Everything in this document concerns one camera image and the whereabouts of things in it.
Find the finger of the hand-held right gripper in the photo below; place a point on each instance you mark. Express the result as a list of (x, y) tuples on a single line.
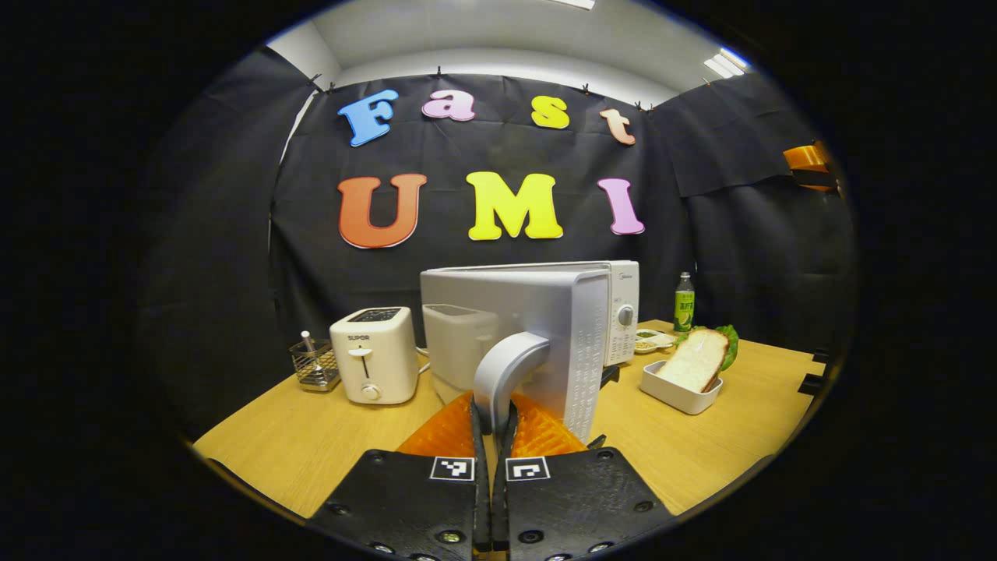
[(810, 160)]

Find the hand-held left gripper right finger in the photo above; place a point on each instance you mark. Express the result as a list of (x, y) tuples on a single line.
[(576, 499)]

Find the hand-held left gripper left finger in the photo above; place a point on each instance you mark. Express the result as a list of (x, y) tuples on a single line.
[(405, 499)]

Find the sandwich with lettuce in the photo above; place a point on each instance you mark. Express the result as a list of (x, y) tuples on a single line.
[(697, 360)]

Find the white microwave oven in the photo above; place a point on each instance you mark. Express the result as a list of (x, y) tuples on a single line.
[(545, 312)]

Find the small ceiling light panel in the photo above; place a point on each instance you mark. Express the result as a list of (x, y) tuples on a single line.
[(726, 64)]

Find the white rectangular dish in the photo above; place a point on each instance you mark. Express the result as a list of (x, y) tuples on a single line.
[(678, 397)]

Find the white toaster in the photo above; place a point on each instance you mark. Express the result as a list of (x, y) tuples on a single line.
[(374, 358)]

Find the white divided seasoning dish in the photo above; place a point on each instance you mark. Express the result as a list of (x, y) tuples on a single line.
[(653, 341)]

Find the green drink bottle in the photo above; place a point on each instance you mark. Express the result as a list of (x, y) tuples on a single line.
[(685, 308)]

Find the black table clamp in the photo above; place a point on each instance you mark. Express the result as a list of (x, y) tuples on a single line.
[(821, 355), (812, 383)]

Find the long ceiling light panel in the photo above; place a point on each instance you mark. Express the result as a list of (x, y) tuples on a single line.
[(576, 3)]

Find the black backdrop cloth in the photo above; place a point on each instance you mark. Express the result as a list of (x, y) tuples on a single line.
[(483, 148)]

